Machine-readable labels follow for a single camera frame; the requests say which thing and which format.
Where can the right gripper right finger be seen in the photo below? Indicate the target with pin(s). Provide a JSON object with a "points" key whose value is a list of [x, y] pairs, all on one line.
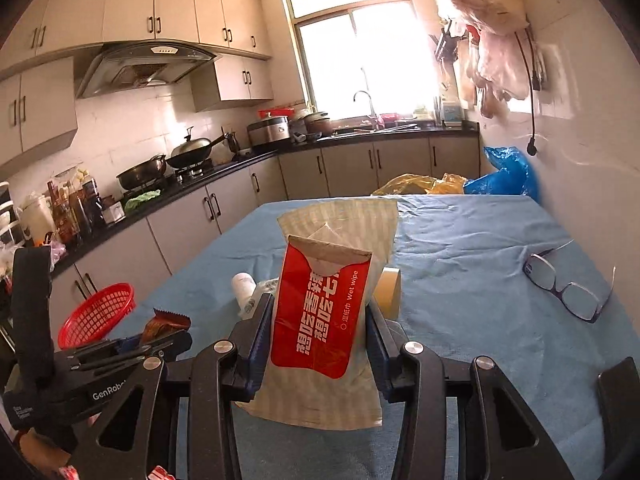
{"points": [[499, 435]]}

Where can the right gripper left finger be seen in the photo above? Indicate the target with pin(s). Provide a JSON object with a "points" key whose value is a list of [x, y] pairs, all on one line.
{"points": [[163, 404]]}

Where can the dark red snack packet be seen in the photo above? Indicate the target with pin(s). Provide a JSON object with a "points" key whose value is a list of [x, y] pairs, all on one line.
{"points": [[163, 323]]}

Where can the brown tape roll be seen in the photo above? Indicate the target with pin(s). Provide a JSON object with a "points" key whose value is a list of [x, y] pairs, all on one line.
{"points": [[387, 293]]}

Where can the red white wet wipe pack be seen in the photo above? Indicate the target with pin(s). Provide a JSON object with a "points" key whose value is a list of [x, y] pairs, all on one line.
{"points": [[318, 374]]}

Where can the lower kitchen cabinets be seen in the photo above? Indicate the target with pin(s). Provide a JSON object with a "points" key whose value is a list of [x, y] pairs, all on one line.
{"points": [[148, 247]]}

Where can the kitchen cabinets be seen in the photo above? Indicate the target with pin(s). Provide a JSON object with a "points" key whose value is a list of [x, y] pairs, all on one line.
{"points": [[148, 247], [53, 43]]}

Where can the upper kitchen cabinets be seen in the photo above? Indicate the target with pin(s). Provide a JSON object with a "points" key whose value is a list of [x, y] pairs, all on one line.
{"points": [[53, 43]]}

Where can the person hand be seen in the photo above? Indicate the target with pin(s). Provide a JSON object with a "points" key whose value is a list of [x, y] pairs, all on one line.
{"points": [[42, 453]]}

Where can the red plastic basket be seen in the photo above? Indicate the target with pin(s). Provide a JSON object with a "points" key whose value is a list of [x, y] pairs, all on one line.
{"points": [[97, 316]]}

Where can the white tube bottle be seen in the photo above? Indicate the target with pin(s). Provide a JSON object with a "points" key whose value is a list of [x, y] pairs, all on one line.
{"points": [[243, 286]]}

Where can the white green tube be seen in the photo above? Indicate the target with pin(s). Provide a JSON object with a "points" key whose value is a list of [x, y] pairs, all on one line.
{"points": [[267, 287]]}

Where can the blue tablecloth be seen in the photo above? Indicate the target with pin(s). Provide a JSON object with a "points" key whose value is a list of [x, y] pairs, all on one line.
{"points": [[464, 294]]}

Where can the condiment bottles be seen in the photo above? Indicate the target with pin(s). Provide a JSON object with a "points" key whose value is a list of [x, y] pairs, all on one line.
{"points": [[79, 210]]}

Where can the yellow plastic bag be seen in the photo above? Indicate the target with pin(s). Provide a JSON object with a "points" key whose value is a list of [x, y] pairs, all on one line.
{"points": [[407, 184]]}

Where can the green cloth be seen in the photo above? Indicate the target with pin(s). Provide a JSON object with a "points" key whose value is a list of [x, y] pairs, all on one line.
{"points": [[133, 203]]}

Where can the black remote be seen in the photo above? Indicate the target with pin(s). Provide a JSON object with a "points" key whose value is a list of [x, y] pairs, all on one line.
{"points": [[618, 396]]}

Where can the black frying pan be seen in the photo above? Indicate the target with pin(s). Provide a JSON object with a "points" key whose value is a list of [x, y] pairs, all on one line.
{"points": [[143, 174]]}

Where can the blue plastic bag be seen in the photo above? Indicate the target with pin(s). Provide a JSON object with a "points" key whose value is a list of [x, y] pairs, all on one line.
{"points": [[513, 175]]}

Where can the black wok with lid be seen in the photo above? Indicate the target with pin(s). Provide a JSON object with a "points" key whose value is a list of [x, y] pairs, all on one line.
{"points": [[192, 151]]}

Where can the steel rice cooker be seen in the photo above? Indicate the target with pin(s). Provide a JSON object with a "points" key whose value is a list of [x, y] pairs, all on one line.
{"points": [[269, 130]]}

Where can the sink faucet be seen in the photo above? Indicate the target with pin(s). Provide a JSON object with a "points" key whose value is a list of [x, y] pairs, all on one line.
{"points": [[372, 116]]}

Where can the dark cooking pot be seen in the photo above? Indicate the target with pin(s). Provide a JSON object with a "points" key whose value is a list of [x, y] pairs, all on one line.
{"points": [[318, 123]]}

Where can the range hood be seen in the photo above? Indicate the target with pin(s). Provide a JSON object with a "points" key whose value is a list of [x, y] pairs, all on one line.
{"points": [[138, 65]]}

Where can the hanging plastic bags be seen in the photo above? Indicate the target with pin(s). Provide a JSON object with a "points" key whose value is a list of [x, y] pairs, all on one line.
{"points": [[495, 63]]}

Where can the purple frame eyeglasses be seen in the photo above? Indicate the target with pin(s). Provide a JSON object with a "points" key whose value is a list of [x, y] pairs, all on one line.
{"points": [[578, 299]]}

